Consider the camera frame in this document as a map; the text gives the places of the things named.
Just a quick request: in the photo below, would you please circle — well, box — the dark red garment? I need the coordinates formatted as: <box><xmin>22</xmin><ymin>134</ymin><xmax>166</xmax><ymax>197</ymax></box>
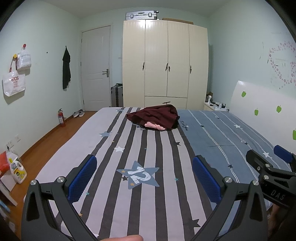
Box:
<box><xmin>126</xmin><ymin>104</ymin><xmax>180</xmax><ymax>131</ymax></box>

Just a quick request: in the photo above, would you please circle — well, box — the person's left hand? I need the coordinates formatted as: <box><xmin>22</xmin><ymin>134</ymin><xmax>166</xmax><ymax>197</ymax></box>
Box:
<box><xmin>101</xmin><ymin>235</ymin><xmax>144</xmax><ymax>241</ymax></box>

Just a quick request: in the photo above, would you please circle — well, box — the white headboard with apples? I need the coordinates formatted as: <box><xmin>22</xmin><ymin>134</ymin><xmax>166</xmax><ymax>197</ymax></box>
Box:
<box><xmin>226</xmin><ymin>80</ymin><xmax>295</xmax><ymax>158</ymax></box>

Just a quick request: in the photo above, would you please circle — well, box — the white detergent bottle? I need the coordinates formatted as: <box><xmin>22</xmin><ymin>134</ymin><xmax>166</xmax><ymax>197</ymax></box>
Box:
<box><xmin>6</xmin><ymin>151</ymin><xmax>27</xmax><ymax>184</ymax></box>

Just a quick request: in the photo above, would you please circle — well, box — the white nightstand with clutter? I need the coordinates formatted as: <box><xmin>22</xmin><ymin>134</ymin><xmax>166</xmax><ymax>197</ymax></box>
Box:
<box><xmin>204</xmin><ymin>92</ymin><xmax>229</xmax><ymax>112</ymax></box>

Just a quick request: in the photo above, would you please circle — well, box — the red fire extinguisher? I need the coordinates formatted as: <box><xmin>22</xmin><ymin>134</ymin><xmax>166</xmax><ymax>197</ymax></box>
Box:
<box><xmin>58</xmin><ymin>109</ymin><xmax>65</xmax><ymax>126</ymax></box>

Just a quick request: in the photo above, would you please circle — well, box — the striped star bed sheet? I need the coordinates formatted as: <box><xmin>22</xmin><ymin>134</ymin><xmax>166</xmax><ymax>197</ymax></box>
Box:
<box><xmin>23</xmin><ymin>106</ymin><xmax>293</xmax><ymax>241</ymax></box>

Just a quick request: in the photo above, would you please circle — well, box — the pair of grey shoes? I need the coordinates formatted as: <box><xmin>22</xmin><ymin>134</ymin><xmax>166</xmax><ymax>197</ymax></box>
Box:
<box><xmin>73</xmin><ymin>109</ymin><xmax>85</xmax><ymax>118</ymax></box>

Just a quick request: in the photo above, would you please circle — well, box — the pink hoodie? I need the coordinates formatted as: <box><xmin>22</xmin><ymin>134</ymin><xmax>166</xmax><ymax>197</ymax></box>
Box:
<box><xmin>144</xmin><ymin>121</ymin><xmax>166</xmax><ymax>131</ymax></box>

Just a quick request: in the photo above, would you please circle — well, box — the white tote bag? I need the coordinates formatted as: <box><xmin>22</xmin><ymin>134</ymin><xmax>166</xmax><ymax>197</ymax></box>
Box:
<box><xmin>3</xmin><ymin>54</ymin><xmax>26</xmax><ymax>97</ymax></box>

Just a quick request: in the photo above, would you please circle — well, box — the cream wardrobe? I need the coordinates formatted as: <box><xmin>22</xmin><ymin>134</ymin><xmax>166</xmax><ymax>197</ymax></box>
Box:
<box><xmin>122</xmin><ymin>20</ymin><xmax>209</xmax><ymax>110</ymax></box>

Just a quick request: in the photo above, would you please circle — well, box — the grey suitcase by wardrobe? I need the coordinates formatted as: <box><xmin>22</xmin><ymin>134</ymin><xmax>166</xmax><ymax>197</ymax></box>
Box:
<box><xmin>111</xmin><ymin>83</ymin><xmax>123</xmax><ymax>107</ymax></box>

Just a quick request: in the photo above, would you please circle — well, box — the silver suitcase on wardrobe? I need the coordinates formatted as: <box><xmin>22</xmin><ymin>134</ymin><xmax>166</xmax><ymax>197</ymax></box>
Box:
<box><xmin>125</xmin><ymin>10</ymin><xmax>159</xmax><ymax>21</ymax></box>

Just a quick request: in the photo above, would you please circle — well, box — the white door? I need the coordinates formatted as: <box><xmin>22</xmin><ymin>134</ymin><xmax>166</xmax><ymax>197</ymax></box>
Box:
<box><xmin>81</xmin><ymin>26</ymin><xmax>111</xmax><ymax>111</ymax></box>

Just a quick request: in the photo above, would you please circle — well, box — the black garment on wall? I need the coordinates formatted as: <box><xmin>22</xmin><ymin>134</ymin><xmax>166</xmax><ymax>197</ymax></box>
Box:
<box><xmin>62</xmin><ymin>47</ymin><xmax>71</xmax><ymax>90</ymax></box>

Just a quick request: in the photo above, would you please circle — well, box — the clear plastic bag on wall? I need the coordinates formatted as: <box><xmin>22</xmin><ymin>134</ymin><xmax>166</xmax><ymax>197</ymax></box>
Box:
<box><xmin>17</xmin><ymin>44</ymin><xmax>32</xmax><ymax>71</ymax></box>

